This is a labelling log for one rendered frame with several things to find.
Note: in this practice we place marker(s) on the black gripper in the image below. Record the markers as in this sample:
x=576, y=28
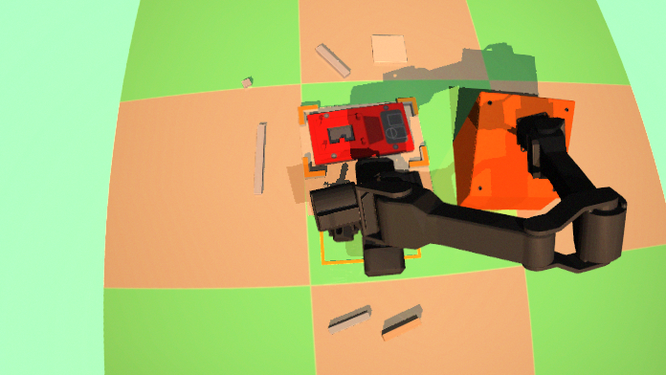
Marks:
x=379, y=260

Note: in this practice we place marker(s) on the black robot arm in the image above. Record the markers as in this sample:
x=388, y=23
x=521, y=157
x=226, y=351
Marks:
x=394, y=209

